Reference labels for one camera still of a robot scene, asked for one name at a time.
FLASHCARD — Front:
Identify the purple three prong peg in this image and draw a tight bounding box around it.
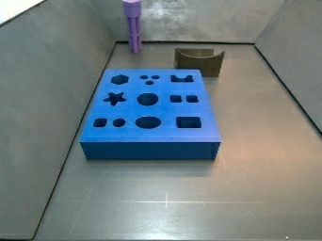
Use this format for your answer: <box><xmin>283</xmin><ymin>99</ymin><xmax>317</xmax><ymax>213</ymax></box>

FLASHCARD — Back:
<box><xmin>121</xmin><ymin>0</ymin><xmax>141</xmax><ymax>53</ymax></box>

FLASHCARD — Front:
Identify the blue foam shape board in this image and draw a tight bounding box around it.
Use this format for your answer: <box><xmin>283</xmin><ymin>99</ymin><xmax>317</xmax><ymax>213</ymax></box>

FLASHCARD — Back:
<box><xmin>78</xmin><ymin>69</ymin><xmax>221</xmax><ymax>160</ymax></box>

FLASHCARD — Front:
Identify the dark curved holder bracket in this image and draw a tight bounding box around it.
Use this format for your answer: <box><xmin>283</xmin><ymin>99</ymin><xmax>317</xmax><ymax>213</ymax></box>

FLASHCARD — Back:
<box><xmin>175</xmin><ymin>48</ymin><xmax>225</xmax><ymax>77</ymax></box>

